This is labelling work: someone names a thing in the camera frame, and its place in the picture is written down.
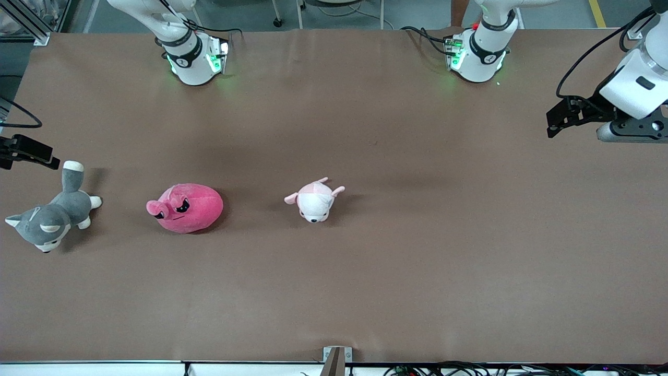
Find aluminium frame post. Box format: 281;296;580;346
625;10;655;40
0;0;51;46

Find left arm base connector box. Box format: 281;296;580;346
443;33;466;72

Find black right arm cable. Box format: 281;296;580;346
0;96;43;129

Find grey husky plush toy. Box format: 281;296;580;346
5;160;102;254

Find black left base cable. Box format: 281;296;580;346
401;26;450;57

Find metal table edge bracket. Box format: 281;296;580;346
319;346;353;376

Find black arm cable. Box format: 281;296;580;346
0;96;43;129
555;5;659;101

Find person standing behind table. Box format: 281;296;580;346
451;0;471;28

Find black cable bundle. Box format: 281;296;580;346
384;361;668;376

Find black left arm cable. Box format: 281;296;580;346
555;5;659;101

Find white chair base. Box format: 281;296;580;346
271;0;388;30

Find round pink plush toy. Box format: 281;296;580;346
146;183;224;234

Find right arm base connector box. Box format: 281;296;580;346
205;36;231;75

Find white and pink plush puppy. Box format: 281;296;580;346
284;177;345;224

